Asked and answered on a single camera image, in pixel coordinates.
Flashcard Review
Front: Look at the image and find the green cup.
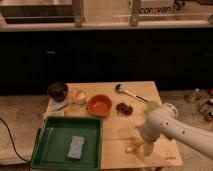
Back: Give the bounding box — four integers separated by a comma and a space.
145, 101, 159, 114

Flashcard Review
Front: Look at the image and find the yellow banana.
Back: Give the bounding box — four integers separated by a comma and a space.
125, 138, 143, 153

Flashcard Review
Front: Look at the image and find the black handled brush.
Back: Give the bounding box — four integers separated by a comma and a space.
115, 84, 148, 103

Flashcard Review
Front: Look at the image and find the brown dried fruit pile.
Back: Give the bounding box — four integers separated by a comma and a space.
116, 103, 133, 116

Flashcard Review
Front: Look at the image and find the black cable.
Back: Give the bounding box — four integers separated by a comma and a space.
0, 117, 32, 164

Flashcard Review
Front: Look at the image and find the knife on cloth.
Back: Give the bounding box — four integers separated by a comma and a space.
43, 99, 69, 119

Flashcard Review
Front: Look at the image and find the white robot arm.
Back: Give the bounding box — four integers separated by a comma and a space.
138, 103, 213, 159

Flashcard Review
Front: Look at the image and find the blue sponge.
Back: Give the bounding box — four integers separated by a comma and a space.
67, 136, 85, 159

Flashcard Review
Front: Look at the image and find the red bowl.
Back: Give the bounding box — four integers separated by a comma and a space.
87, 94, 112, 117

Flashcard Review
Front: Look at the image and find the green plastic tray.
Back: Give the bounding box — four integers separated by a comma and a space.
31, 116, 103, 171

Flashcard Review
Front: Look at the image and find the small glass with orange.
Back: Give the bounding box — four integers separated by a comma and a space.
72, 89, 87, 104

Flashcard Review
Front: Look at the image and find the dark brown bowl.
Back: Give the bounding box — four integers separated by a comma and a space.
47, 82, 68, 102

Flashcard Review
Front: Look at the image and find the white caravan box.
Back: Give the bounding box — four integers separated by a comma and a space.
139, 0, 174, 15

